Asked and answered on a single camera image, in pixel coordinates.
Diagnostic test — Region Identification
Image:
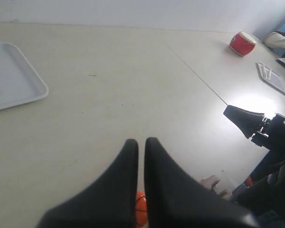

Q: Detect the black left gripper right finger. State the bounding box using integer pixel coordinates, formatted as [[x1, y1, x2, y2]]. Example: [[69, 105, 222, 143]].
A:
[[144, 137, 258, 228]]

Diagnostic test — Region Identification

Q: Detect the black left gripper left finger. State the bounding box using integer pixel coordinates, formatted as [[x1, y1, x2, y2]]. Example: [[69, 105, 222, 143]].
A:
[[37, 139, 139, 228]]

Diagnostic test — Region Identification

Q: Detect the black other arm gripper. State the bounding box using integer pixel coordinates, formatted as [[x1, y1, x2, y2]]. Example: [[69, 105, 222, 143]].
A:
[[223, 105, 285, 152]]

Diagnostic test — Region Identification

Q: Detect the small orange toy basketball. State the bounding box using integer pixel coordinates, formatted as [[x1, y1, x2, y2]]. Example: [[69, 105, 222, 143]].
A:
[[135, 191, 148, 228]]

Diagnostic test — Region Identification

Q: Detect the person forearm white sleeve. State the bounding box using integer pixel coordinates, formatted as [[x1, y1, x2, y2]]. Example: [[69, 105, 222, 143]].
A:
[[263, 32, 285, 49]]

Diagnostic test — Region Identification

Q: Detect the person hand at table edge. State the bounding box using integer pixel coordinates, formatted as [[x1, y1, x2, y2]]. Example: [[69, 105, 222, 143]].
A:
[[199, 175, 233, 201]]

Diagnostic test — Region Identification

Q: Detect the clear flat plastic tray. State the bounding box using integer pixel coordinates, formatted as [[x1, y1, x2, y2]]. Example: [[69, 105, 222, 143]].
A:
[[255, 62, 285, 96]]

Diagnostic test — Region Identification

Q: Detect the red toy drum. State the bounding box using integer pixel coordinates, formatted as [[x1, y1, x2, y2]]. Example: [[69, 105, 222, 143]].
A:
[[229, 31, 257, 57]]

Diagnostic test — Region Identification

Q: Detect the white rectangular plastic tray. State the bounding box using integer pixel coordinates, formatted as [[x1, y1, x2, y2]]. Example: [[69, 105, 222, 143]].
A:
[[0, 42, 48, 110]]

